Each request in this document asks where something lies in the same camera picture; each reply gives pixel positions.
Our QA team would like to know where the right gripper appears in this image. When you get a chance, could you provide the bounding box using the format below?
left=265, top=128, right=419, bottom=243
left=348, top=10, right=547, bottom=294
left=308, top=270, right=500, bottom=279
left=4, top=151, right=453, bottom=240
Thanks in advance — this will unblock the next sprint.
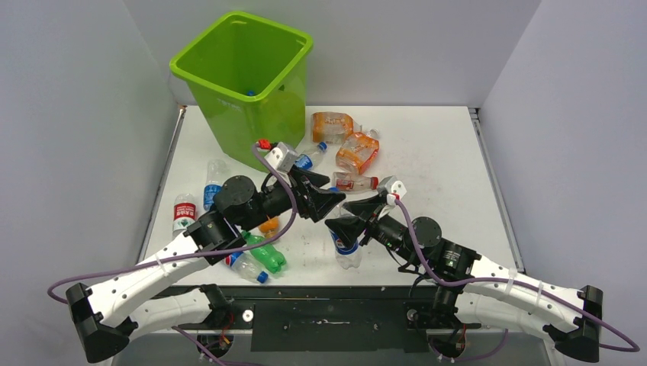
left=327, top=193, right=422, bottom=265

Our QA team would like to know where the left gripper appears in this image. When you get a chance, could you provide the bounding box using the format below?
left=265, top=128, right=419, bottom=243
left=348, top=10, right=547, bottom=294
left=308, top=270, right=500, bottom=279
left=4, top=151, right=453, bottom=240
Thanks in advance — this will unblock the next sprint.
left=240, top=164, right=344, bottom=232

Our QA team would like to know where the red cap tea bottle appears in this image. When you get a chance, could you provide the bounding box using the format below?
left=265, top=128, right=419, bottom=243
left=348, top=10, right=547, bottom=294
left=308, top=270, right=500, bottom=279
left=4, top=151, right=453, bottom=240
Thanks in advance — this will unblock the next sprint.
left=331, top=172, right=379, bottom=193

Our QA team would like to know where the Pepsi bottle blue label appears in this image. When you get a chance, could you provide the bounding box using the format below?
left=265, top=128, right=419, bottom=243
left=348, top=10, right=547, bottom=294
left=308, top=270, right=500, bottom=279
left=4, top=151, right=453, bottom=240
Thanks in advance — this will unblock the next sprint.
left=327, top=188, right=363, bottom=270

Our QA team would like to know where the crushed orange label bottle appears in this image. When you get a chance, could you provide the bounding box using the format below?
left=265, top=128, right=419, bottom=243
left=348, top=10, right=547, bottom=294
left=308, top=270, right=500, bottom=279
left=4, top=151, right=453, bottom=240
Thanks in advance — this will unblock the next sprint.
left=336, top=129, right=380, bottom=175

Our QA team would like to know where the small orange juice bottle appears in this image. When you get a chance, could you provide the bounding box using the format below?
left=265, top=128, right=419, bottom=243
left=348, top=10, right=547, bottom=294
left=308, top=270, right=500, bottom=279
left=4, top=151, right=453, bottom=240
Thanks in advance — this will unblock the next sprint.
left=258, top=217, right=281, bottom=239

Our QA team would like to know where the green plastic bottle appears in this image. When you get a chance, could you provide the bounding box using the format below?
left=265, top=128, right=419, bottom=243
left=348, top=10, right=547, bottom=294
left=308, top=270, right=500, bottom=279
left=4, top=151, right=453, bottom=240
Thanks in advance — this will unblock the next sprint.
left=241, top=231, right=287, bottom=274

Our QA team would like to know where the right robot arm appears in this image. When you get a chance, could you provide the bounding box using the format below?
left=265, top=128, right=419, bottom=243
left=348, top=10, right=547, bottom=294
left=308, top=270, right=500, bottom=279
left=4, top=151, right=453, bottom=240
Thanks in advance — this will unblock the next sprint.
left=325, top=194, right=603, bottom=363

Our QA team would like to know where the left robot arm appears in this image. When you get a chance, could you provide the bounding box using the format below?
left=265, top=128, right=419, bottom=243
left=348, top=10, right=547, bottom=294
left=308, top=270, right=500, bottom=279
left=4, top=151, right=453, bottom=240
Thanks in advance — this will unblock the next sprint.
left=66, top=168, right=346, bottom=363

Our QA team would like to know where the green plastic bin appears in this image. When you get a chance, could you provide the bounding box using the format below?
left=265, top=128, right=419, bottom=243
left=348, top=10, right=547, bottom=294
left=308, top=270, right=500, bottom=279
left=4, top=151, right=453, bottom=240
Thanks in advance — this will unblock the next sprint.
left=169, top=11, right=314, bottom=171

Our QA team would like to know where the large orange label bottle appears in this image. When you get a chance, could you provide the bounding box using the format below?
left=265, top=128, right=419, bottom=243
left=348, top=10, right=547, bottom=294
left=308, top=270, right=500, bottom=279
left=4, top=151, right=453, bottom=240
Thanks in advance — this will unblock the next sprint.
left=311, top=111, right=362, bottom=145

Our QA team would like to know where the Pepsi bottle blue cap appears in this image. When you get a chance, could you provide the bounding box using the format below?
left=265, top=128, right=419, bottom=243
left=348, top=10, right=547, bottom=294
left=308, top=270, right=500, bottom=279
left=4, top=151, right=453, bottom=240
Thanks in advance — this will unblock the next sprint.
left=224, top=252, right=269, bottom=284

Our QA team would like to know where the blue label clear bottle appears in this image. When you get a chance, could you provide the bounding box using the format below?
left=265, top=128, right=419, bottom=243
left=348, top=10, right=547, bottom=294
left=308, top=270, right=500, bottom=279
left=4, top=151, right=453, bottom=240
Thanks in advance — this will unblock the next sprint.
left=203, top=159, right=230, bottom=211

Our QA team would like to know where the red label Nongfu bottle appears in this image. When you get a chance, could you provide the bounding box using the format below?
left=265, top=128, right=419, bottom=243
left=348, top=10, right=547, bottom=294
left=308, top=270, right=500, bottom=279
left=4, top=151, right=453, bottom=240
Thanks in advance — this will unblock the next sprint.
left=172, top=194, right=198, bottom=239

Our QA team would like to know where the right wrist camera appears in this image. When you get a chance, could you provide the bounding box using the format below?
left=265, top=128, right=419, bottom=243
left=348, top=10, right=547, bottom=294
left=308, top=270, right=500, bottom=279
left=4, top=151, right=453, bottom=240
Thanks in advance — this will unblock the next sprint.
left=377, top=175, right=407, bottom=206

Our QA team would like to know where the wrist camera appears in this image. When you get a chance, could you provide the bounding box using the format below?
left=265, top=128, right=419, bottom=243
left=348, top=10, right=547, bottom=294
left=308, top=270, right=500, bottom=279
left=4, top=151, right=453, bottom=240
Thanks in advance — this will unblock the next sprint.
left=256, top=139, right=299, bottom=174
left=377, top=175, right=407, bottom=206

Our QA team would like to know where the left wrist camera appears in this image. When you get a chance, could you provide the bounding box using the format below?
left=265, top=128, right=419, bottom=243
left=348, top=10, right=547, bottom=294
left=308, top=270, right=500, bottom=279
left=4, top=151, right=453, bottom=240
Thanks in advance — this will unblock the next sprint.
left=256, top=139, right=299, bottom=174

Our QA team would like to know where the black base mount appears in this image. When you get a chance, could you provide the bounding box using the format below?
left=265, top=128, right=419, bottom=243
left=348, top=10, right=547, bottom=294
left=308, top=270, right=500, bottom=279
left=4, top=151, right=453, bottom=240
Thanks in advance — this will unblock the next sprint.
left=181, top=286, right=464, bottom=353

